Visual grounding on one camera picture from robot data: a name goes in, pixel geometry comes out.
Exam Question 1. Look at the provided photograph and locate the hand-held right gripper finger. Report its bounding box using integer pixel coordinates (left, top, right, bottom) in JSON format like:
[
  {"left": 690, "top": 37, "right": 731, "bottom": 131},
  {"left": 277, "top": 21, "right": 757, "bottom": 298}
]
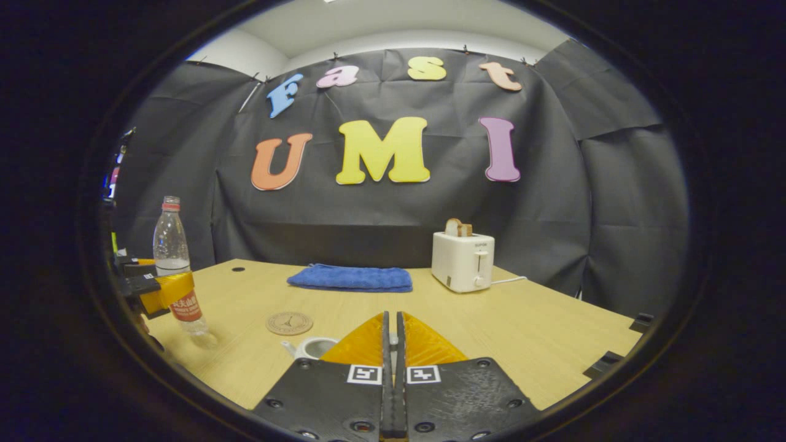
[
  {"left": 252, "top": 311, "right": 394, "bottom": 441},
  {"left": 396, "top": 311, "right": 544, "bottom": 441}
]

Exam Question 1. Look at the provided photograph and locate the blue folded towel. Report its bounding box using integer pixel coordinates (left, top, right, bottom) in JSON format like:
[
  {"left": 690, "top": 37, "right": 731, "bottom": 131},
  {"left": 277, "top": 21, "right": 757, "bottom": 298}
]
[{"left": 287, "top": 263, "right": 413, "bottom": 293}]

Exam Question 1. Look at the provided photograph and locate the white toaster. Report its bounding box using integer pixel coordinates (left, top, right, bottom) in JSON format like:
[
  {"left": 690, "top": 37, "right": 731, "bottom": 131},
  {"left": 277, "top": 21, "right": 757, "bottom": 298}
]
[{"left": 431, "top": 231, "right": 496, "bottom": 293}]

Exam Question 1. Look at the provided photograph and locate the computer monitor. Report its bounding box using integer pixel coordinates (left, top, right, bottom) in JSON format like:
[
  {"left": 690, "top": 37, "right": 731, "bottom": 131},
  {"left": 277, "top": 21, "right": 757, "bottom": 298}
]
[{"left": 106, "top": 150, "right": 121, "bottom": 200}]

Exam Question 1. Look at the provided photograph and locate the clear plastic water bottle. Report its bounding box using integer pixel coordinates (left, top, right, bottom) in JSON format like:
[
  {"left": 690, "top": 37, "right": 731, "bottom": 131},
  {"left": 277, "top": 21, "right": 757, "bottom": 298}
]
[{"left": 152, "top": 196, "right": 212, "bottom": 344}]

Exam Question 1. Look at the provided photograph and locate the round wooden coaster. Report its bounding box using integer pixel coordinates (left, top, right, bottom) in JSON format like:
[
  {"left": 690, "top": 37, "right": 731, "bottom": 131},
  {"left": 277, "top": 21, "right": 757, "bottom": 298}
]
[{"left": 266, "top": 311, "right": 314, "bottom": 336}]

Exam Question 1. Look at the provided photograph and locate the white floral teacup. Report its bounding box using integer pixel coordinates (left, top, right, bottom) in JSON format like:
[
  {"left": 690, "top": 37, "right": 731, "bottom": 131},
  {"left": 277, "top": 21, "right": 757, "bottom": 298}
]
[{"left": 281, "top": 336, "right": 340, "bottom": 360}]

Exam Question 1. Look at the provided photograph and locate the black backdrop cloth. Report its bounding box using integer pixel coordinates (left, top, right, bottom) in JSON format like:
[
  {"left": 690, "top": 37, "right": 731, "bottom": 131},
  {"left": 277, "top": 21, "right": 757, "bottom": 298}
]
[{"left": 114, "top": 38, "right": 691, "bottom": 320}]

